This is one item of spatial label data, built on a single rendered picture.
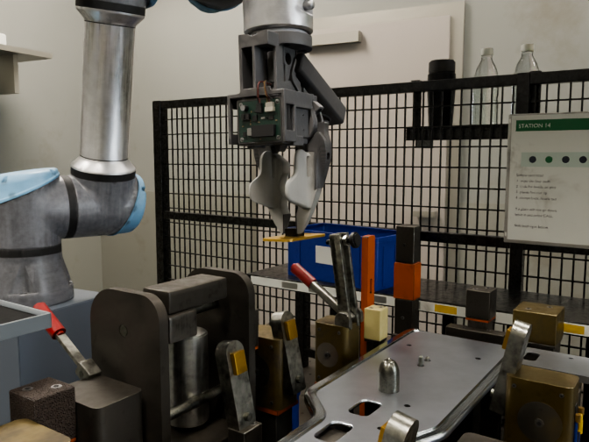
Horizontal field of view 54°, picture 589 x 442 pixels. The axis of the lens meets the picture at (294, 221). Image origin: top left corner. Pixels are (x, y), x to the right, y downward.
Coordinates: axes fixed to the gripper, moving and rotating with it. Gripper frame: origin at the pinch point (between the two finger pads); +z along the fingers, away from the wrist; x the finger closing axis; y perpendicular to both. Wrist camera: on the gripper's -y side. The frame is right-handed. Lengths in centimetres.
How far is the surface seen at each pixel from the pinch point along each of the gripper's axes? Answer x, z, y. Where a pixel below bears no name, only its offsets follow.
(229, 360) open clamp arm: -13.2, 19.3, -4.0
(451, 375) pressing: 7.8, 28.0, -35.2
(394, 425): 14.0, 19.0, 5.7
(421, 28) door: -72, -83, -260
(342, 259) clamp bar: -12.0, 10.1, -36.3
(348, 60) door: -115, -71, -257
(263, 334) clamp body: -17.9, 20.2, -19.2
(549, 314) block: 19, 22, -60
